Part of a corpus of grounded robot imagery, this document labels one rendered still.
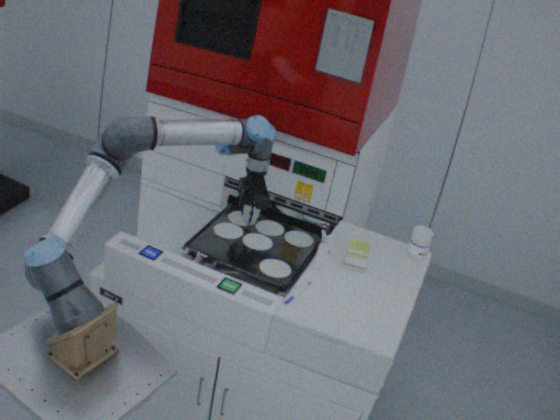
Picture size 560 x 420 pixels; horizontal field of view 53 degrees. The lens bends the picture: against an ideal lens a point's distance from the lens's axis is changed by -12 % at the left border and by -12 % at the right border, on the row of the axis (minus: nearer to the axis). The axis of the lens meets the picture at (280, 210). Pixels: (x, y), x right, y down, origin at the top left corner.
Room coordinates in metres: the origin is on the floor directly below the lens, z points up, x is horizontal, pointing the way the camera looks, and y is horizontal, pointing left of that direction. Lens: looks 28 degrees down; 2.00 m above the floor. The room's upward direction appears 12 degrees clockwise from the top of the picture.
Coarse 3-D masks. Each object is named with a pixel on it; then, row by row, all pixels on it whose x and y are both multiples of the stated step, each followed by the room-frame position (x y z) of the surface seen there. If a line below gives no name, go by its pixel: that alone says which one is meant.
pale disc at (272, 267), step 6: (264, 264) 1.66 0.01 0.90; (270, 264) 1.67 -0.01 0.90; (276, 264) 1.67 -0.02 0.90; (282, 264) 1.68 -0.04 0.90; (264, 270) 1.63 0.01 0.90; (270, 270) 1.63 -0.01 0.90; (276, 270) 1.64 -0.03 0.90; (282, 270) 1.65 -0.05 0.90; (288, 270) 1.65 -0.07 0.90; (276, 276) 1.61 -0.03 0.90; (282, 276) 1.62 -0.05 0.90
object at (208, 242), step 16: (288, 224) 1.94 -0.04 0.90; (208, 240) 1.73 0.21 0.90; (224, 240) 1.75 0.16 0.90; (240, 240) 1.77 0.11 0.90; (272, 240) 1.81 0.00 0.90; (224, 256) 1.66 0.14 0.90; (240, 256) 1.68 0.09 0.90; (256, 256) 1.70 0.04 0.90; (272, 256) 1.71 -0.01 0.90; (288, 256) 1.74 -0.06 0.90; (304, 256) 1.75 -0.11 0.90; (256, 272) 1.61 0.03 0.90
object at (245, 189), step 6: (246, 168) 1.86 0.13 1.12; (246, 174) 1.90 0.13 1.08; (252, 174) 1.84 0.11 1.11; (258, 174) 1.84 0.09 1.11; (264, 174) 1.85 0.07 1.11; (240, 180) 1.89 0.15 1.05; (246, 180) 1.89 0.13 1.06; (240, 186) 1.88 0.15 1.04; (246, 186) 1.85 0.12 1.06; (240, 192) 1.89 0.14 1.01; (246, 192) 1.83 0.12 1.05; (246, 198) 1.83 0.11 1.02; (252, 198) 1.84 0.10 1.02
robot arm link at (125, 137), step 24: (120, 120) 1.53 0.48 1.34; (144, 120) 1.53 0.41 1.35; (168, 120) 1.59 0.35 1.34; (192, 120) 1.62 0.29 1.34; (216, 120) 1.67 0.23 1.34; (240, 120) 1.71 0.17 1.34; (264, 120) 1.72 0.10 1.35; (120, 144) 1.49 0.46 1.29; (144, 144) 1.50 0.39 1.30; (168, 144) 1.56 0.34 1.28; (192, 144) 1.60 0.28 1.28; (216, 144) 1.65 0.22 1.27; (240, 144) 1.70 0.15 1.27
